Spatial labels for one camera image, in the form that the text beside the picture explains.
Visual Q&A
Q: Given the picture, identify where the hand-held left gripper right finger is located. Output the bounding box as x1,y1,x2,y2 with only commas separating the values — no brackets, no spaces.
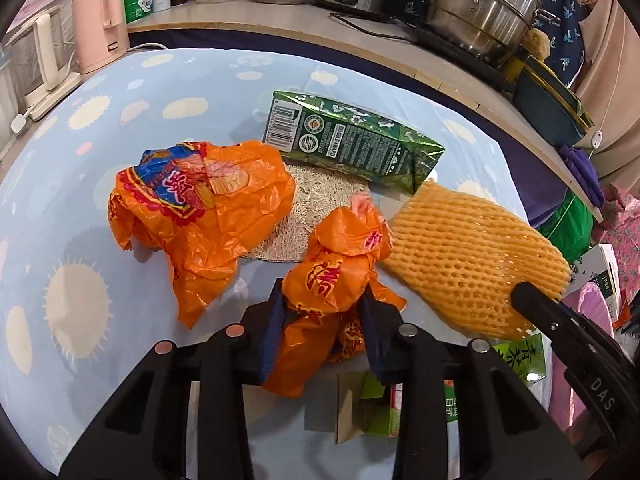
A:
357,285,586,480

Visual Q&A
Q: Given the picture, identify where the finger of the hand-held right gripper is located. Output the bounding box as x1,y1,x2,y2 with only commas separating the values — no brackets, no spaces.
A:
509,281,640,392

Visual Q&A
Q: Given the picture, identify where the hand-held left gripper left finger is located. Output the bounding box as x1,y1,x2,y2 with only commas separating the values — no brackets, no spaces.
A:
60,277,288,480

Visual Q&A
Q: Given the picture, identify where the purple trash bin with liner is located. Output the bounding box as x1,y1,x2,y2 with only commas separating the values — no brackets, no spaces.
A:
550,281,621,431

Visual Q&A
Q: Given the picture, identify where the small orange plastic bag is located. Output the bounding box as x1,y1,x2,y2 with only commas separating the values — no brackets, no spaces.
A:
261,192,407,400

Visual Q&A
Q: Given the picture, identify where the orange foam fruit net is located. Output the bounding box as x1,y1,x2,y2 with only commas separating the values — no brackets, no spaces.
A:
382,179,573,342

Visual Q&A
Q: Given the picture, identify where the light green cardboard box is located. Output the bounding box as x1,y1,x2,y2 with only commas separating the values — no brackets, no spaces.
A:
335,337,548,446

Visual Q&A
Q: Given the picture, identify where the green plastic bag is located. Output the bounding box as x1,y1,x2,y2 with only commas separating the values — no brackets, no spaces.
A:
537,192,596,263

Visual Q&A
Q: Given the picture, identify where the large orange plastic bag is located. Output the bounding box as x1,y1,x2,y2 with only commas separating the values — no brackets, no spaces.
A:
109,141,297,330

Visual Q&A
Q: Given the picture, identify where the purple table cover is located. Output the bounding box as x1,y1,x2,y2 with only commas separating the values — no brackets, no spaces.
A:
520,175,576,228

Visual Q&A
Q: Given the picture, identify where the pink floral cloth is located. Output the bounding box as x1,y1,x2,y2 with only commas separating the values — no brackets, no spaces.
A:
597,182,640,281

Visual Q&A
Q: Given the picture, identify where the beige woven fibre pad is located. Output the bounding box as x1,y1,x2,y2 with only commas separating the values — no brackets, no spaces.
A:
240,162,371,263

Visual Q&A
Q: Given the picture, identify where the purple towel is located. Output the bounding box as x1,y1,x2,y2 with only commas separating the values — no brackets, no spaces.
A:
559,145,601,201

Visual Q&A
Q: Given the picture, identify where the dark green drink carton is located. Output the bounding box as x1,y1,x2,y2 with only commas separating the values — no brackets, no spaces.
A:
263,90,446,196

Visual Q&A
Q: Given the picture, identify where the beige curtain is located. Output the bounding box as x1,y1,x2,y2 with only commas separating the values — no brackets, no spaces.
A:
570,0,640,181

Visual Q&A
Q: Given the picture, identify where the brown sponge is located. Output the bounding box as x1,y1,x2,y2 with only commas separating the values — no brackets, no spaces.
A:
522,27,551,58

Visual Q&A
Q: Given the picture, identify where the black induction cooker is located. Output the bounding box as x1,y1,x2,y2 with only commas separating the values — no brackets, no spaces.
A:
415,25,518,88

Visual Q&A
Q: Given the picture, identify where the blue floral cloth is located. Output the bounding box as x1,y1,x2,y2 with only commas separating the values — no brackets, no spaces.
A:
395,0,593,88

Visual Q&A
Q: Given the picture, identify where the stacked steel steamer pot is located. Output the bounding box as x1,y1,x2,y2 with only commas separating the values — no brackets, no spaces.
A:
422,0,561,66

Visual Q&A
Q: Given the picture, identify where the pink electric kettle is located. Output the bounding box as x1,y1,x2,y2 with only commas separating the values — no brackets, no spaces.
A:
72,0,131,75

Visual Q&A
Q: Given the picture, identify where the white tabletop appliance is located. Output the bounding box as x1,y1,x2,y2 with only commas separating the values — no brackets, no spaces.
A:
7,12,83,122

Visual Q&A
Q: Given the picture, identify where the white carton with handle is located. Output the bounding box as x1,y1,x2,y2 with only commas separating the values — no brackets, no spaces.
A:
570,245,626,321

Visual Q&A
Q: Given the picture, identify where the black power cable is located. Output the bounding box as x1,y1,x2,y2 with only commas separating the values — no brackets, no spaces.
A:
327,10,418,43

